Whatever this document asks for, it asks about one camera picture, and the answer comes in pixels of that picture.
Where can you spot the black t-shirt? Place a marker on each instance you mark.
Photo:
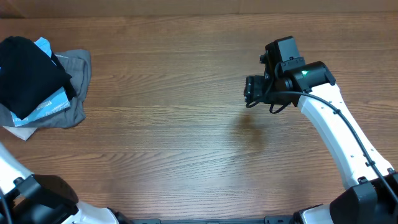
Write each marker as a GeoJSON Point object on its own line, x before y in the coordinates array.
{"type": "Point", "coordinates": [28, 76]}

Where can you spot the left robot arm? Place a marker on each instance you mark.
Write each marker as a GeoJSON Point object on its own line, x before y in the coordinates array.
{"type": "Point", "coordinates": [168, 153]}

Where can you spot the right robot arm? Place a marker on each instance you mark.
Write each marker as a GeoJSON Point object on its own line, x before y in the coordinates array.
{"type": "Point", "coordinates": [370, 181]}

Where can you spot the grey folded t-shirt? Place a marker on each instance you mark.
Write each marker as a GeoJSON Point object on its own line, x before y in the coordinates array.
{"type": "Point", "coordinates": [76, 63]}

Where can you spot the black folded garment in stack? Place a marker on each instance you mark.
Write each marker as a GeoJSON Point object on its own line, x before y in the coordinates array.
{"type": "Point", "coordinates": [69, 89]}

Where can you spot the light blue folded t-shirt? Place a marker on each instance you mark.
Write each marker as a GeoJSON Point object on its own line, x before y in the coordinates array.
{"type": "Point", "coordinates": [56, 102]}

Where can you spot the white folded garment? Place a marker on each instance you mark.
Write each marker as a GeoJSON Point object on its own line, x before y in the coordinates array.
{"type": "Point", "coordinates": [22, 133]}

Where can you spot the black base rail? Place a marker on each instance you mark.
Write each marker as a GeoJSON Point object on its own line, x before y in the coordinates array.
{"type": "Point", "coordinates": [282, 219]}

